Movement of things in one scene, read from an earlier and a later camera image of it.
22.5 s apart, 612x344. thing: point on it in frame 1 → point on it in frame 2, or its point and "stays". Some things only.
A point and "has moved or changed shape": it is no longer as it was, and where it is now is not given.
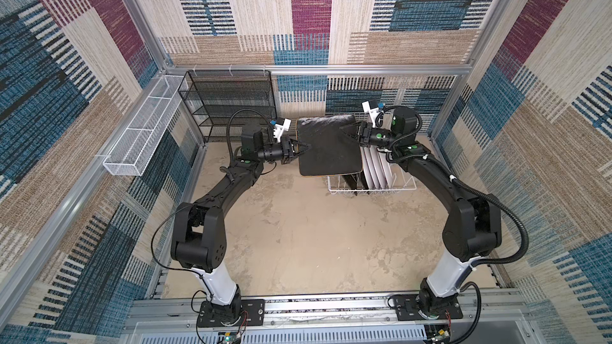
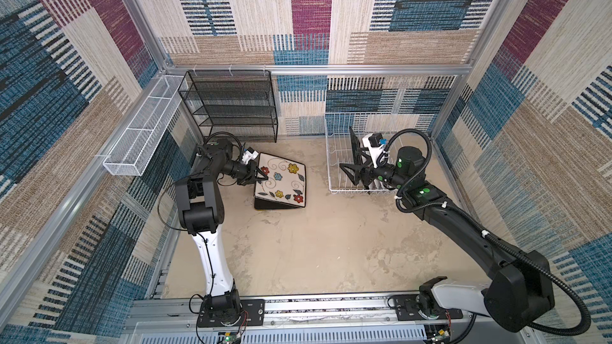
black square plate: [334, 142] → [265, 204]
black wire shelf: [214, 96] stays
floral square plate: [351, 181] has moved or changed shape
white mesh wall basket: [130, 156] stays
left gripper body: [283, 151] → [245, 174]
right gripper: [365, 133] → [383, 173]
